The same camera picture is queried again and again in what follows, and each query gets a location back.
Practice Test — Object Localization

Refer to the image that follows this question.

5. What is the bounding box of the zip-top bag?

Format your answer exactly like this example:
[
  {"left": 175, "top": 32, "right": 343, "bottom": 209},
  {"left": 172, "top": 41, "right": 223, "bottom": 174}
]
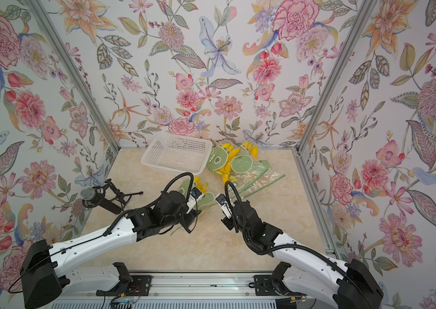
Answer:
[
  {"left": 232, "top": 141, "right": 285, "bottom": 198},
  {"left": 178, "top": 176, "right": 215, "bottom": 211},
  {"left": 205, "top": 143, "right": 272, "bottom": 194}
]

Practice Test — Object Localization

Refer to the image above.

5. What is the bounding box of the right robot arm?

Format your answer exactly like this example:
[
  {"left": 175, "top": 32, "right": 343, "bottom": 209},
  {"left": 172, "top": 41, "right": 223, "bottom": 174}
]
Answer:
[{"left": 216, "top": 194, "right": 384, "bottom": 308}]

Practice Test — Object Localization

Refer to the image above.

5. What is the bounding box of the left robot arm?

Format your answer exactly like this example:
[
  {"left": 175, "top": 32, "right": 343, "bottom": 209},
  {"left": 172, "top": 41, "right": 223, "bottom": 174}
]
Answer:
[{"left": 19, "top": 188, "right": 203, "bottom": 308}]

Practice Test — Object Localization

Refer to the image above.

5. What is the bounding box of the white plastic basket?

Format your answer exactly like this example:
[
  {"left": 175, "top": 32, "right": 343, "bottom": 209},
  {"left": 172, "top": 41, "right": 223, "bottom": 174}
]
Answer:
[{"left": 141, "top": 133, "right": 213, "bottom": 175}]

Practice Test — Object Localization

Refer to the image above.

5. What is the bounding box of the black microphone on tripod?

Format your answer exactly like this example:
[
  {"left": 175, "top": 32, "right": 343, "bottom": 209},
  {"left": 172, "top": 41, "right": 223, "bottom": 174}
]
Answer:
[{"left": 80, "top": 178, "right": 144, "bottom": 225}]

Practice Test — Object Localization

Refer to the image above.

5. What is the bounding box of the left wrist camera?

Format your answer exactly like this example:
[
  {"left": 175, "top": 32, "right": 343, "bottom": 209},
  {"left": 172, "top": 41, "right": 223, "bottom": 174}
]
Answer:
[{"left": 187, "top": 187, "right": 202, "bottom": 213}]

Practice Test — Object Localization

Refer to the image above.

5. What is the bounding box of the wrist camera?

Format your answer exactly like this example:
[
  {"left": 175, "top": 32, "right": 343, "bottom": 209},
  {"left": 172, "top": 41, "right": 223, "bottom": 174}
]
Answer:
[
  {"left": 187, "top": 187, "right": 202, "bottom": 213},
  {"left": 215, "top": 194, "right": 232, "bottom": 219}
]

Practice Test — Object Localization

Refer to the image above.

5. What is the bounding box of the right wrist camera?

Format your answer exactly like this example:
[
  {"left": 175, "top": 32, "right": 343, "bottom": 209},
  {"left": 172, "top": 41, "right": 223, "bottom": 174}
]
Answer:
[{"left": 215, "top": 194, "right": 232, "bottom": 219}]

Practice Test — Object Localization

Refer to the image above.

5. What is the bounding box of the aluminium front rail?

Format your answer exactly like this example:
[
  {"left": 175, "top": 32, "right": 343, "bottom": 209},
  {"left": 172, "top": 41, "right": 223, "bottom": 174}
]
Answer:
[{"left": 34, "top": 272, "right": 366, "bottom": 300}]

